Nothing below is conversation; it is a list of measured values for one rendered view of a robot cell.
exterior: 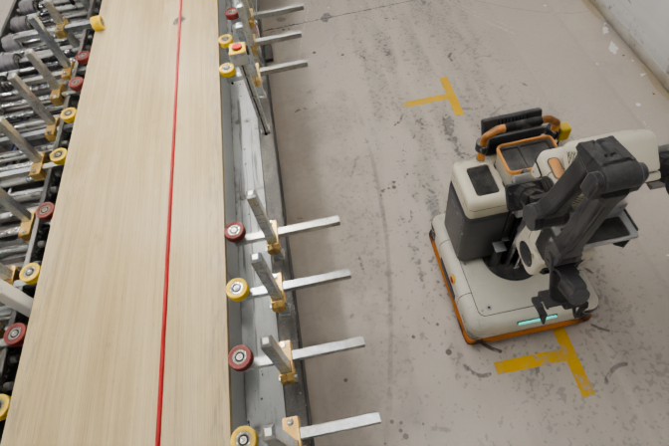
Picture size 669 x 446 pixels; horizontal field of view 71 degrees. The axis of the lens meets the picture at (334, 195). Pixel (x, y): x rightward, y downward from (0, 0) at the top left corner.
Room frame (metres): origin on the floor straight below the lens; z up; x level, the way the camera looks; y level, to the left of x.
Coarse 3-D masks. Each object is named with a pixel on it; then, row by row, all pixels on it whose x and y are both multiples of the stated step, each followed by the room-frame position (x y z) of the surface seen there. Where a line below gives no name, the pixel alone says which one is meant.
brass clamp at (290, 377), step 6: (288, 342) 0.57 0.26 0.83; (282, 348) 0.55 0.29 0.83; (288, 348) 0.55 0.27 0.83; (288, 354) 0.52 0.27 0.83; (294, 366) 0.49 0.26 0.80; (288, 372) 0.47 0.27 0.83; (294, 372) 0.47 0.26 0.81; (282, 378) 0.45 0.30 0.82; (288, 378) 0.45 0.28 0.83; (294, 378) 0.45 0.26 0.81
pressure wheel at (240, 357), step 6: (234, 348) 0.55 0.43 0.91; (240, 348) 0.55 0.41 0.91; (246, 348) 0.55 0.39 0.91; (228, 354) 0.54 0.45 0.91; (234, 354) 0.54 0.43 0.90; (240, 354) 0.53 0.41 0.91; (246, 354) 0.53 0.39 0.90; (252, 354) 0.53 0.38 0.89; (228, 360) 0.52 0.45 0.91; (234, 360) 0.52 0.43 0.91; (240, 360) 0.51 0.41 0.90; (246, 360) 0.51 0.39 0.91; (252, 360) 0.51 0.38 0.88; (234, 366) 0.50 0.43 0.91; (240, 366) 0.49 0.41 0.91; (246, 366) 0.49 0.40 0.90
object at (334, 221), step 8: (336, 216) 1.04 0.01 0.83; (296, 224) 1.04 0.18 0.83; (304, 224) 1.03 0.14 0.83; (312, 224) 1.02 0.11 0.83; (320, 224) 1.02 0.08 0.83; (328, 224) 1.01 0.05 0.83; (336, 224) 1.01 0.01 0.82; (256, 232) 1.04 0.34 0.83; (280, 232) 1.02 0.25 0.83; (288, 232) 1.01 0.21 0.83; (296, 232) 1.01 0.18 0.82; (304, 232) 1.01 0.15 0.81; (248, 240) 1.01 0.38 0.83; (256, 240) 1.01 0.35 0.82; (264, 240) 1.01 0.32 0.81
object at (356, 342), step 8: (360, 336) 0.54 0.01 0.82; (320, 344) 0.54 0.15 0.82; (328, 344) 0.53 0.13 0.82; (336, 344) 0.53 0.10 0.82; (344, 344) 0.52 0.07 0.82; (352, 344) 0.52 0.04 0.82; (360, 344) 0.51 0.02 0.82; (296, 352) 0.53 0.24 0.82; (304, 352) 0.52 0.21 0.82; (312, 352) 0.52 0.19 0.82; (320, 352) 0.51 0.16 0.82; (328, 352) 0.51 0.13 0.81; (256, 360) 0.53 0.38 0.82; (264, 360) 0.52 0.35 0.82; (296, 360) 0.51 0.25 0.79; (248, 368) 0.51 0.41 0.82; (256, 368) 0.51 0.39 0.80
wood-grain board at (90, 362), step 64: (128, 0) 2.88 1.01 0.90; (192, 0) 2.73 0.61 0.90; (128, 64) 2.23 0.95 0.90; (192, 64) 2.12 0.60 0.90; (128, 128) 1.73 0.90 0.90; (192, 128) 1.64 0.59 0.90; (64, 192) 1.40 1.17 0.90; (128, 192) 1.33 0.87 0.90; (192, 192) 1.26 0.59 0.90; (64, 256) 1.07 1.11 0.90; (128, 256) 1.01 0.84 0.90; (192, 256) 0.95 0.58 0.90; (64, 320) 0.79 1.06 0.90; (128, 320) 0.74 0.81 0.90; (192, 320) 0.69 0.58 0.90; (64, 384) 0.55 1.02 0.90; (128, 384) 0.51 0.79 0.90; (192, 384) 0.47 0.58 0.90
